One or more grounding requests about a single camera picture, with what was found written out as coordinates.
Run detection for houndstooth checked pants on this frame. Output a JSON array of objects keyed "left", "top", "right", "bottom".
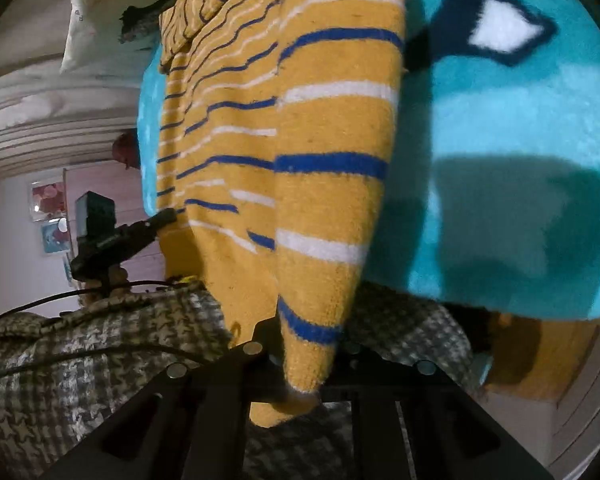
[{"left": 0, "top": 280, "right": 487, "bottom": 480}]

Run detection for white printed pillow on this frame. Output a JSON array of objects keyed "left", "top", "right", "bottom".
[{"left": 60, "top": 0, "right": 193, "bottom": 79}]

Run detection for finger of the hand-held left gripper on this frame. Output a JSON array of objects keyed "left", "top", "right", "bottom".
[{"left": 147, "top": 208, "right": 179, "bottom": 231}]

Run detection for red round object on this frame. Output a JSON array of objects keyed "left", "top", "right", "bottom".
[{"left": 111, "top": 129, "right": 142, "bottom": 171}]

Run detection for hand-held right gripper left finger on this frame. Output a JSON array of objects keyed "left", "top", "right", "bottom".
[{"left": 40, "top": 318, "right": 285, "bottom": 480}]

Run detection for red wall picture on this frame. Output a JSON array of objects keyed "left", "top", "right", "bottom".
[{"left": 29, "top": 181, "right": 65, "bottom": 222}]

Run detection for teal printed fleece blanket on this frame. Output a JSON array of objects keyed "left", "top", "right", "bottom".
[{"left": 137, "top": 0, "right": 600, "bottom": 322}]

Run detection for blue wall picture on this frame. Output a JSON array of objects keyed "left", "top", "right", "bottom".
[{"left": 41, "top": 222, "right": 72, "bottom": 257}]

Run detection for yellow striped knit sweater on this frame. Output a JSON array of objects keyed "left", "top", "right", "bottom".
[{"left": 156, "top": 0, "right": 407, "bottom": 429}]

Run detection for white panelled cabinet door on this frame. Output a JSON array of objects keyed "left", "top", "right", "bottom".
[{"left": 480, "top": 322, "right": 600, "bottom": 480}]

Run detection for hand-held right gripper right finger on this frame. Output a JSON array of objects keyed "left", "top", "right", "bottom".
[{"left": 322, "top": 344, "right": 556, "bottom": 480}]

